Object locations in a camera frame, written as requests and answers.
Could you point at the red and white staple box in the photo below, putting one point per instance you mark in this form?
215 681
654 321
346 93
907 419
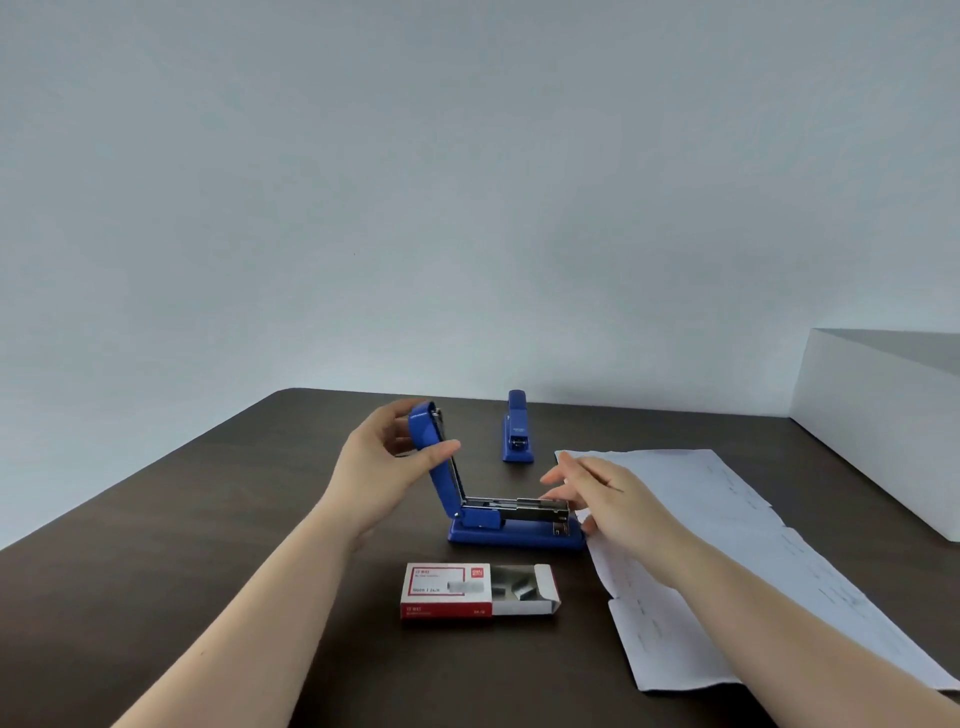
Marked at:
442 589

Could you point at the person's right hand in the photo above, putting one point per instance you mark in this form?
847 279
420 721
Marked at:
630 517

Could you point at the person's left forearm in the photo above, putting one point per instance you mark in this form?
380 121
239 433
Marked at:
240 645

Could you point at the person's right forearm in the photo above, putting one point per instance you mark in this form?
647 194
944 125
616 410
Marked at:
810 652

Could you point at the blue stapler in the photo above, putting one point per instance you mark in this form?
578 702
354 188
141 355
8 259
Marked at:
517 420
517 534

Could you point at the white paper stack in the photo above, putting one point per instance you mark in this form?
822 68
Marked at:
712 495

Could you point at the person's left hand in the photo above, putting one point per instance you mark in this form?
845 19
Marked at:
367 480

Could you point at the large white box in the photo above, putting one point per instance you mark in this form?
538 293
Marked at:
877 420

